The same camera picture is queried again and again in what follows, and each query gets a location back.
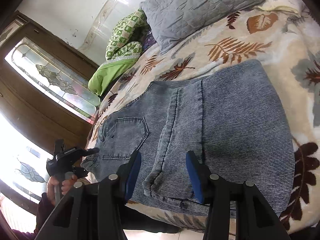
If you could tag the wooden glass-panel door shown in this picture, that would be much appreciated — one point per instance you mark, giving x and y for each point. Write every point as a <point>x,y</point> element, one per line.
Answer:
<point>44,98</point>

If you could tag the grey quilted pillow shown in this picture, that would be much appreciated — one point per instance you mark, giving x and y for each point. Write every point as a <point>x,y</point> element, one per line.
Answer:
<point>171,21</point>

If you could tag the grey denim pants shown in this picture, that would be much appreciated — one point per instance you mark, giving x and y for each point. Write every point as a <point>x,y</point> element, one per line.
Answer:
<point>233,121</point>

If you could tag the leaf pattern bed blanket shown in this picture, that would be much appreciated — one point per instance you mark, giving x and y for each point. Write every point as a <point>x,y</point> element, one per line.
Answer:
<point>287,45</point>

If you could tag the dark sleeved left forearm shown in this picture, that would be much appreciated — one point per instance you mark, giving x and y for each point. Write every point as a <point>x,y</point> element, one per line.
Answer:
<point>45,207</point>

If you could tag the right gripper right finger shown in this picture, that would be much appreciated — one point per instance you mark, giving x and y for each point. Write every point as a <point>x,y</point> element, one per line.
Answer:
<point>213,190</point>

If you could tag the person's left hand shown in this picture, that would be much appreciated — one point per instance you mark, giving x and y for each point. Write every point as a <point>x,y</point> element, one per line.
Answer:
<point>66,185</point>

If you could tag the cream cloth under pillow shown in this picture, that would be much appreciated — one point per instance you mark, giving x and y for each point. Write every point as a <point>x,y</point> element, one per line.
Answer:
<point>270,7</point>

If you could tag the green patterned quilt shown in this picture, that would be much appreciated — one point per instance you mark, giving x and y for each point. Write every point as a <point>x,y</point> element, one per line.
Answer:
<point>122,52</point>

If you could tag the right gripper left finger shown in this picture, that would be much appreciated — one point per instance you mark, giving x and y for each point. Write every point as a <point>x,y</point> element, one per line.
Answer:
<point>114,192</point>

